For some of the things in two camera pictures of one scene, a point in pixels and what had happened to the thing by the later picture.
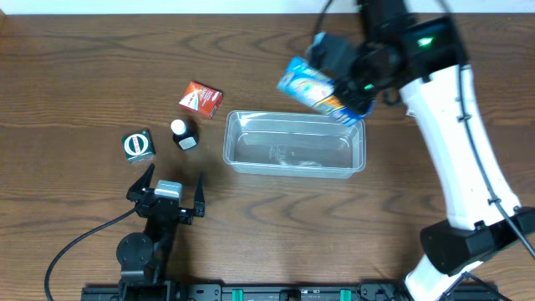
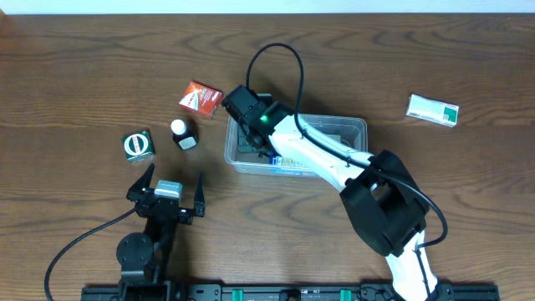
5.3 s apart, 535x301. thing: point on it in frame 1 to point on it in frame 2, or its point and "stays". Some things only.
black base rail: [281, 293] stays
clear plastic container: [292, 145] stays
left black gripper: [140, 191] stays
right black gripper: [349, 97] to [249, 140]
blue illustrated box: [317, 89] to [282, 165]
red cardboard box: [201, 99] stays
